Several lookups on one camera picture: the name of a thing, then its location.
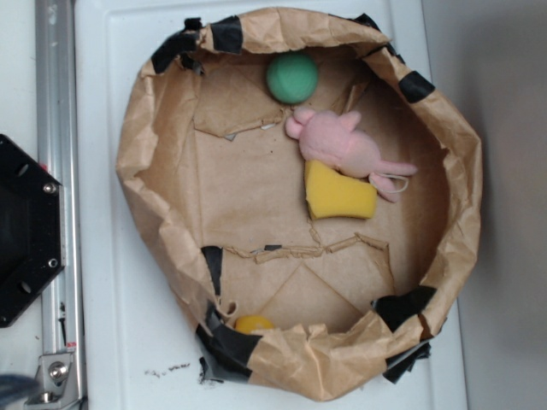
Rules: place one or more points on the small yellow ball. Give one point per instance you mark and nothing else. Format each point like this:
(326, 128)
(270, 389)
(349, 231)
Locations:
(248, 323)

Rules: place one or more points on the green ball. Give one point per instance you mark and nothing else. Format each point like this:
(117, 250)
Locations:
(292, 77)

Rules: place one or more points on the brown paper bag bin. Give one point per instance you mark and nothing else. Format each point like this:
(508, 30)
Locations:
(216, 191)

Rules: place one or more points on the yellow sponge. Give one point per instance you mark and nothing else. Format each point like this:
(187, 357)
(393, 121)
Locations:
(330, 194)

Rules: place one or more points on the pink plush toy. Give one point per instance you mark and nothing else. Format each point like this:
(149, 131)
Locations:
(336, 141)

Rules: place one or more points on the aluminium extrusion rail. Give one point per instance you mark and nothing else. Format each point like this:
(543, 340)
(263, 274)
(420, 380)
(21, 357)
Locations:
(62, 299)

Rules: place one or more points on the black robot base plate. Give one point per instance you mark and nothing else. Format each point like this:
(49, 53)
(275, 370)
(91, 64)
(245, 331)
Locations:
(31, 232)

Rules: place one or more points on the metal corner bracket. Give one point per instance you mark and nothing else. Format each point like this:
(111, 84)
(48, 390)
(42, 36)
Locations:
(57, 383)

